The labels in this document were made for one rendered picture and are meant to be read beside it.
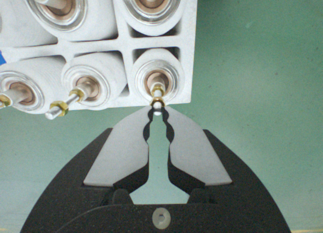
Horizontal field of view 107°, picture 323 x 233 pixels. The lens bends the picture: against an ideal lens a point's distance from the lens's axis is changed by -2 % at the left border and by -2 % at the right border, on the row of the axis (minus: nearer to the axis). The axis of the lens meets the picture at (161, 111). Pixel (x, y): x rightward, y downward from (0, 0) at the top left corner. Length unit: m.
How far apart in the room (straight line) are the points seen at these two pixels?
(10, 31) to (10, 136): 0.68
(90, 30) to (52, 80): 0.12
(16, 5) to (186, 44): 0.26
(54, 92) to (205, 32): 0.43
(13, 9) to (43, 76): 0.09
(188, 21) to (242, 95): 0.40
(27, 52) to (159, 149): 0.57
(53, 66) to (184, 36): 0.26
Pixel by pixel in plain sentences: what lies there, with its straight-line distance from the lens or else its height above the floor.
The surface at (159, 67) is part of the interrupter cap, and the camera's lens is 0.21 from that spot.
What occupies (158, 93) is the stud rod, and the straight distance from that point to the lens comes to 0.16.
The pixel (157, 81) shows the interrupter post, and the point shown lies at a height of 0.28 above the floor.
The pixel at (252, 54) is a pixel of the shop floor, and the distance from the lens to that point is 0.56.
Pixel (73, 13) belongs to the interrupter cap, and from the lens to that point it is 0.23.
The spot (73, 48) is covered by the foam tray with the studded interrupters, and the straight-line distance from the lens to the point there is 0.32.
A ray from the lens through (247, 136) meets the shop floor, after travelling 0.76.
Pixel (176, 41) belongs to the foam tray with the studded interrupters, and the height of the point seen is 0.18.
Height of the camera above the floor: 0.46
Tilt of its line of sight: 60 degrees down
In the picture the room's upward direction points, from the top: 177 degrees clockwise
